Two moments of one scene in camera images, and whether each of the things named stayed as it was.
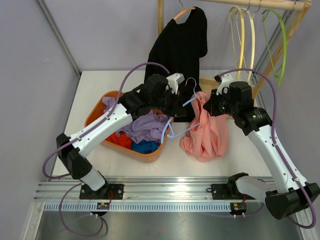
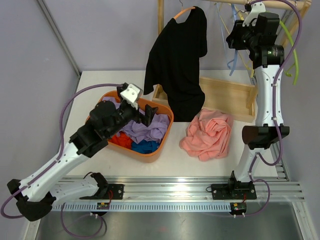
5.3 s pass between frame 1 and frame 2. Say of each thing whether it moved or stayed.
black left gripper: moved
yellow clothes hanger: moved
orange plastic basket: stayed
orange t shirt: stayed
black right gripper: moved
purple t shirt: stayed
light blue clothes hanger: moved
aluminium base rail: stayed
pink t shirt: moved
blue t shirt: stayed
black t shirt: stayed
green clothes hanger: moved
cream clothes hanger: moved
